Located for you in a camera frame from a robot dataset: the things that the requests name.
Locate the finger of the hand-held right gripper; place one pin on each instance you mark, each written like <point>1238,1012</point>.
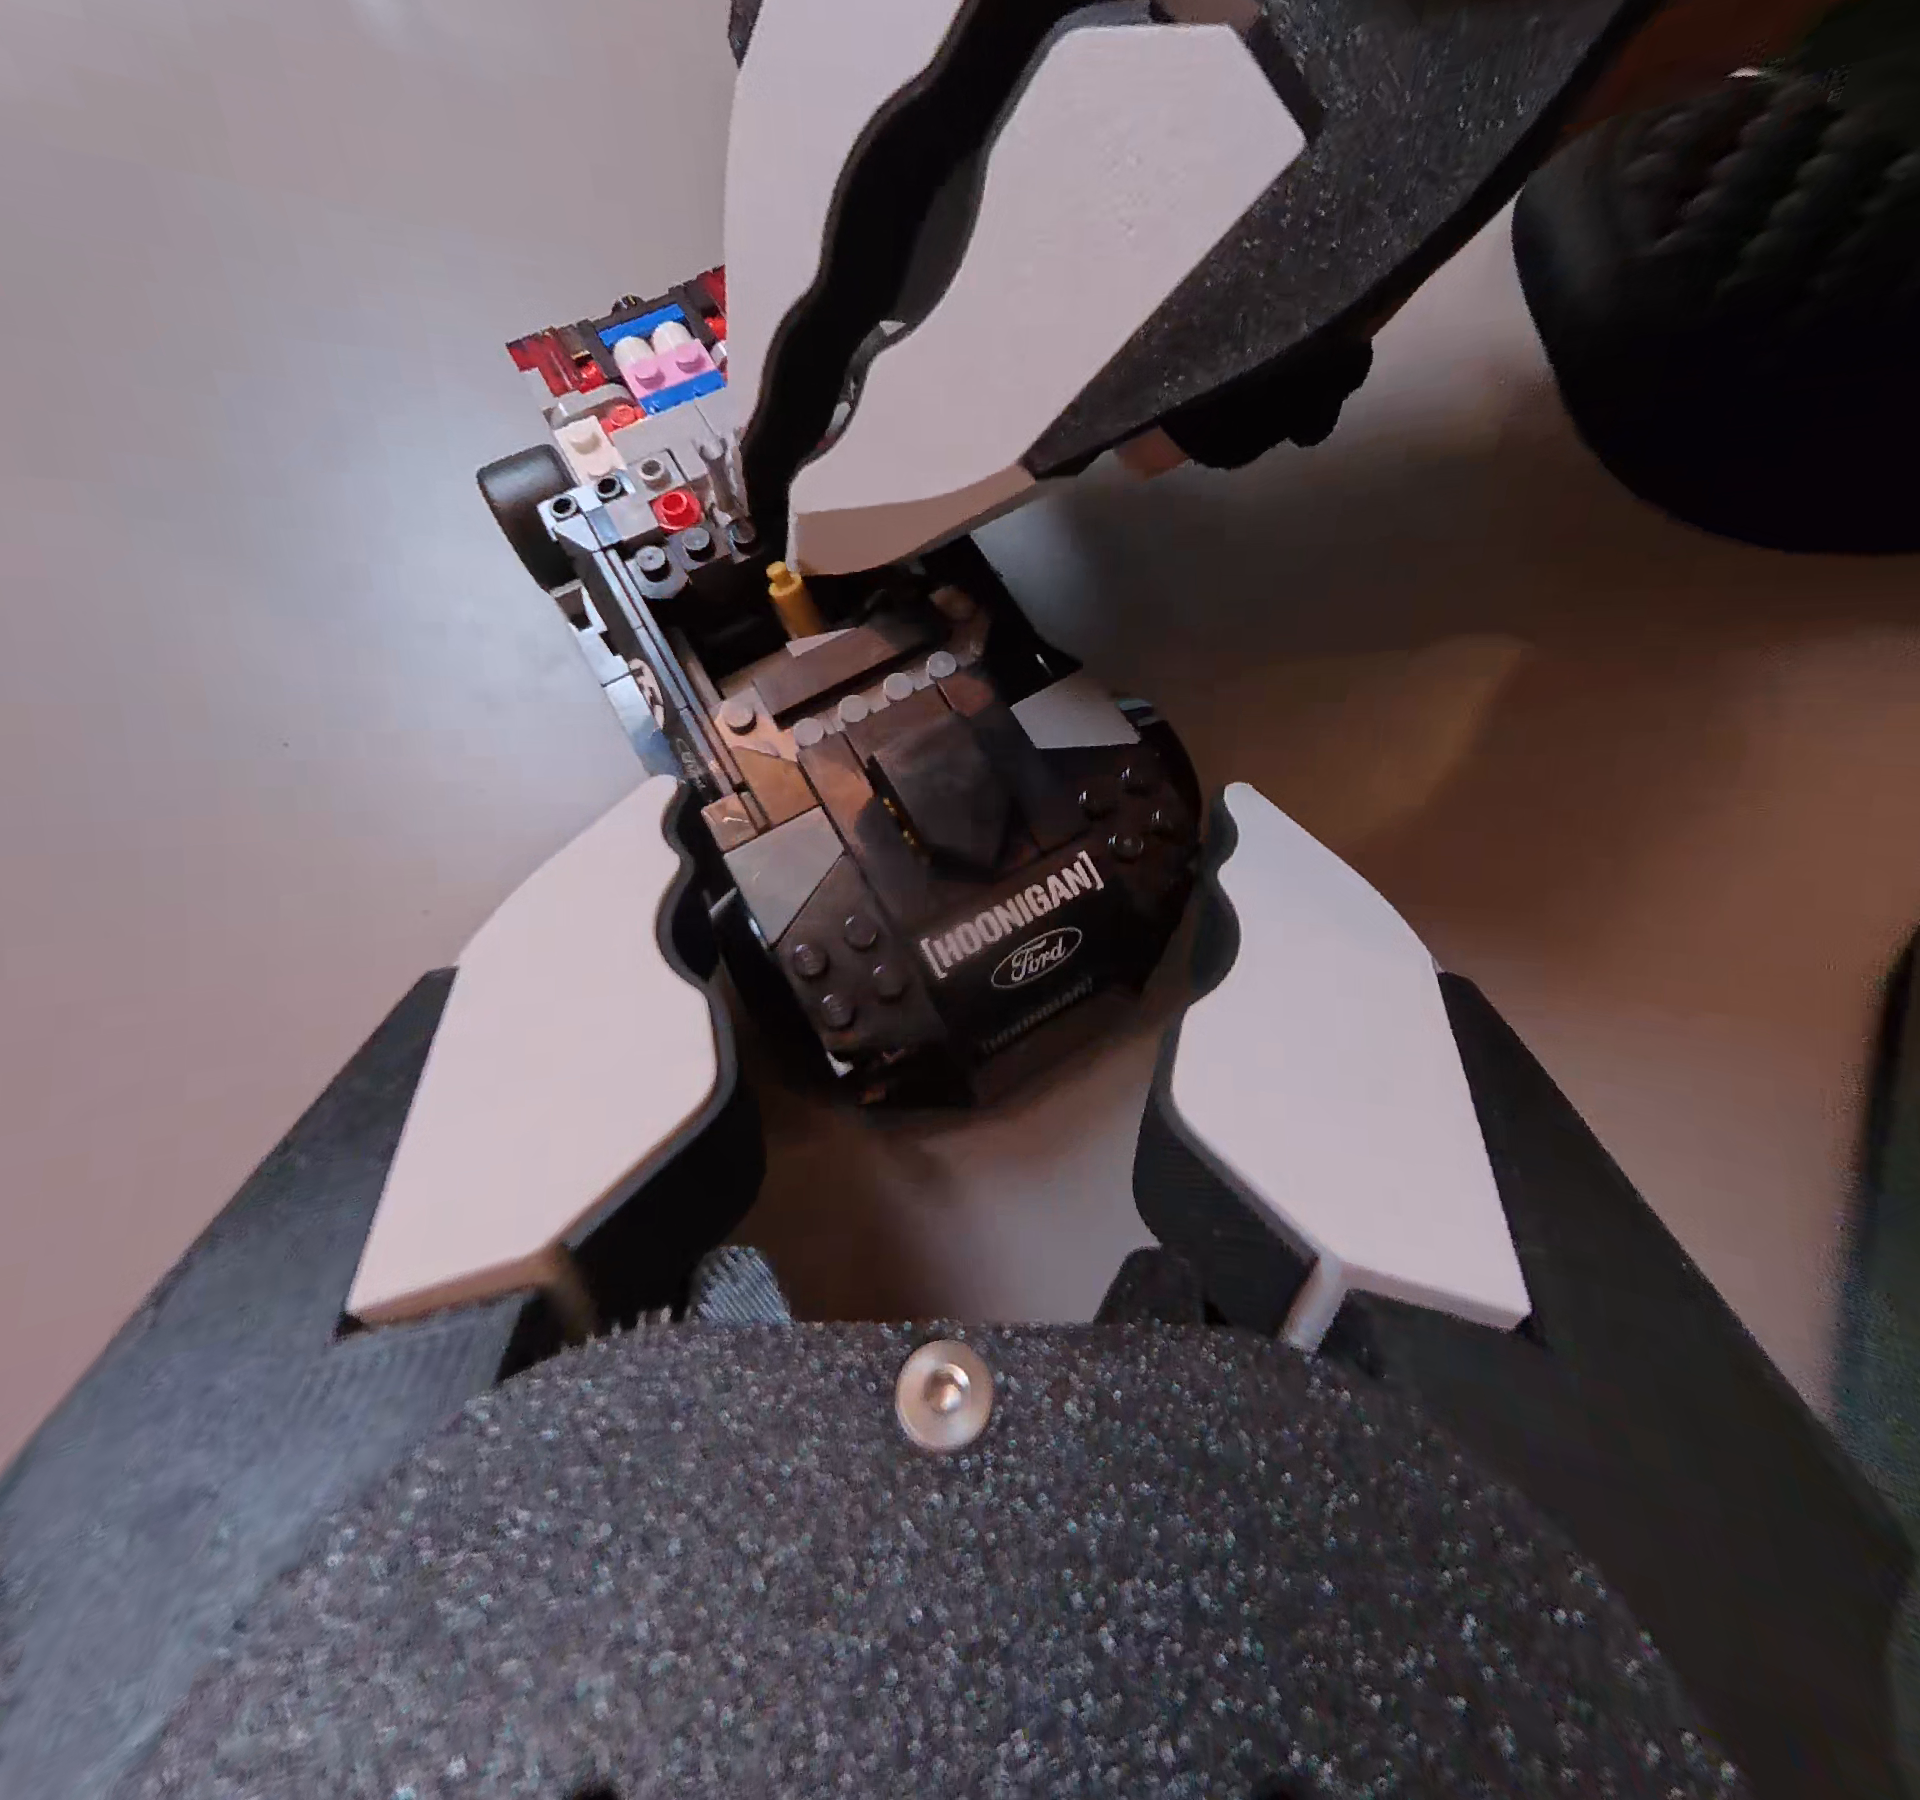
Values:
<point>857,93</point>
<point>1052,272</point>

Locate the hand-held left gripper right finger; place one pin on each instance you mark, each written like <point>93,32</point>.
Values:
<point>1336,1096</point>

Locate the black textured pad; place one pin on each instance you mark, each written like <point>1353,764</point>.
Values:
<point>1755,316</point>

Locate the black lego car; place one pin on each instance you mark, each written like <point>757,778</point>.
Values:
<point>900,841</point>

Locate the person's right forearm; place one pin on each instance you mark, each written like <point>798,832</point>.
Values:
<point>1771,0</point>

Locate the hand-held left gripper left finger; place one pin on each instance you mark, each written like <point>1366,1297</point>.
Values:
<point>541,1082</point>

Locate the person's right hand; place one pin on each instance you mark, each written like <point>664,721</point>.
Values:
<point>1156,459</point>

